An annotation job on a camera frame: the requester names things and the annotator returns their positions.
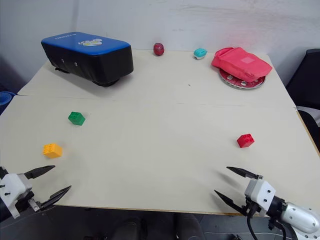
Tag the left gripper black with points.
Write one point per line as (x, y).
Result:
(23, 202)

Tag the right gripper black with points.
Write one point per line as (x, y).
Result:
(251, 209)

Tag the yellow toy brick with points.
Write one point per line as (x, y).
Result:
(52, 150)

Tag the red toy brick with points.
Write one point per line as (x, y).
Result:
(245, 141)

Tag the green toy brick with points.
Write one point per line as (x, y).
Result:
(76, 118)

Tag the blue rolled mat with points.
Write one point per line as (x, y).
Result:
(5, 101)

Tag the round silver and red plate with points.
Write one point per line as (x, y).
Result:
(235, 82)

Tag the red fabric bag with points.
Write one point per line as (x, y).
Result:
(241, 63)

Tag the black chair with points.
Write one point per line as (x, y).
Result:
(306, 77)

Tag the blue and black padded box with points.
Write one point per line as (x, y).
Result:
(90, 55)

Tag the teal and white small toy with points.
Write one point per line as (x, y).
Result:
(200, 53)

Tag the dark red apple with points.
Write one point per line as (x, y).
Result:
(159, 49)

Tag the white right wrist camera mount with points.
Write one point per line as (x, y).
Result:
(260, 193)

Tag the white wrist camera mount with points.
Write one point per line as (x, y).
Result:
(13, 187)
(260, 193)

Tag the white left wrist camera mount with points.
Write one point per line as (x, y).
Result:
(13, 187)

